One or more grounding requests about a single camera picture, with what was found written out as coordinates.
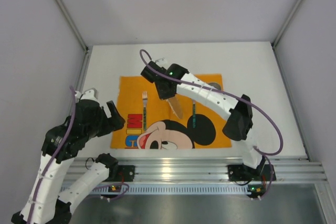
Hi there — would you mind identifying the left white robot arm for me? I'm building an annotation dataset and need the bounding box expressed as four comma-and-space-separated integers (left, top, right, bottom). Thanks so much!
11, 88, 125, 223

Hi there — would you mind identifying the slotted grey cable duct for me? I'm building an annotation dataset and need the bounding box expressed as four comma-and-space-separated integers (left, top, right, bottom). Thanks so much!
89, 184, 265, 195

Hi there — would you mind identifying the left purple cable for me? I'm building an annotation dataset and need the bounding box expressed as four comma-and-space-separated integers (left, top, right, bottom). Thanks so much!
27, 85, 130, 224

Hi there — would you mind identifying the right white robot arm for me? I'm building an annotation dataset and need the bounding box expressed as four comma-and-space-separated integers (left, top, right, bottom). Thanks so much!
141, 61, 264, 170

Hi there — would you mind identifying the aluminium frame rail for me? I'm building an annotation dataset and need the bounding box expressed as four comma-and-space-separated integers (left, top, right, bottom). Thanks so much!
43, 157, 328, 183

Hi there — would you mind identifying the round woven wicker plate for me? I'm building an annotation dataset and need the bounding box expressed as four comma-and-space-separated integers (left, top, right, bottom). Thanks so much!
167, 96, 183, 119

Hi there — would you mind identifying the orange cartoon mouse placemat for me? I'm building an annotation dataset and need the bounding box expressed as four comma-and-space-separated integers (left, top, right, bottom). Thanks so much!
111, 76, 232, 150

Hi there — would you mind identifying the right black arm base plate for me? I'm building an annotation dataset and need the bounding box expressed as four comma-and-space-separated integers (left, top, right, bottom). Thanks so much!
227, 164, 273, 182

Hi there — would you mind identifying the metal cup with beige sleeve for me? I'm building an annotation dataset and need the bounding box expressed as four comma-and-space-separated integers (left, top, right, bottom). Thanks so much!
208, 82, 222, 90

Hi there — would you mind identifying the spoon with teal handle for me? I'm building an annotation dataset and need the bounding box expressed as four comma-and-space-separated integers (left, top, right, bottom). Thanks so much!
192, 100, 196, 128

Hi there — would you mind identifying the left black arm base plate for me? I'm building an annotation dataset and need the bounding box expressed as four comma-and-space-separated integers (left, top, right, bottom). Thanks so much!
105, 165, 135, 182

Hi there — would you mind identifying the fork with teal handle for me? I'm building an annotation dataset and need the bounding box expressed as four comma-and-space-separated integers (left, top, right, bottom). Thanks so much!
142, 91, 148, 131

